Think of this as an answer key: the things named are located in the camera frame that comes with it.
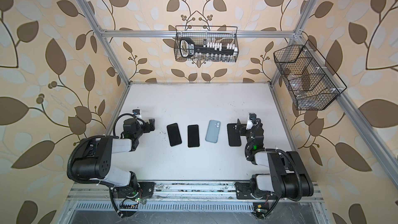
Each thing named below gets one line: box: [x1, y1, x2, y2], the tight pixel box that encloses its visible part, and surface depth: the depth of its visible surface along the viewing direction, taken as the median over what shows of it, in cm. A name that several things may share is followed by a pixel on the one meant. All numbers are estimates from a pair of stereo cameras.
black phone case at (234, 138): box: [226, 123, 242, 147], surface depth 96 cm
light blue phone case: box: [205, 119, 221, 144], surface depth 96 cm
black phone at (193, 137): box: [187, 124, 200, 148], surface depth 95 cm
